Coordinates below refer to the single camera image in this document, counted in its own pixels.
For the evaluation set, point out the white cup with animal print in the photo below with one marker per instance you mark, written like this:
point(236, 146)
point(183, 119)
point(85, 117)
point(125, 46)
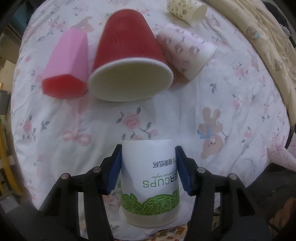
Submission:
point(192, 12)

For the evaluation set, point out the red ribbed paper cup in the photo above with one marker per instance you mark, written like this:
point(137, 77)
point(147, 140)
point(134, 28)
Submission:
point(129, 64)

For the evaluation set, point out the cream bear-print duvet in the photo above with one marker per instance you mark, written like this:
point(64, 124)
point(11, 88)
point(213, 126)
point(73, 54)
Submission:
point(263, 31)

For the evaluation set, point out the white cup with pink pattern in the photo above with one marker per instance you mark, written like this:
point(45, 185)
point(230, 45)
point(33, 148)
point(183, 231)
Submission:
point(184, 50)

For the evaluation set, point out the pink faceted plastic cup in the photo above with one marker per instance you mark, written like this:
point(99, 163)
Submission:
point(66, 72)

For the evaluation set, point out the yellow chair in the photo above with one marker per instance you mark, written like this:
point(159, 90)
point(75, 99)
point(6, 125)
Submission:
point(6, 164)

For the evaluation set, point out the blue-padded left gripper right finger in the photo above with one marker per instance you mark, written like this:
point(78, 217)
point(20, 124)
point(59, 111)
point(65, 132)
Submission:
point(223, 209)

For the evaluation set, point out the white floral bed sheet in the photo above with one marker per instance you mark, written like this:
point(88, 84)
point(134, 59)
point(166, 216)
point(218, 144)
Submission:
point(226, 118)

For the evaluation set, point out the white cup with green leaves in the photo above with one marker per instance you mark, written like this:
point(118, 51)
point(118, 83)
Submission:
point(150, 195)

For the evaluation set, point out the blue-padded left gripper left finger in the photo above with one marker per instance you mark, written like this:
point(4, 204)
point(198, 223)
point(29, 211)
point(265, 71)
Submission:
point(62, 201)

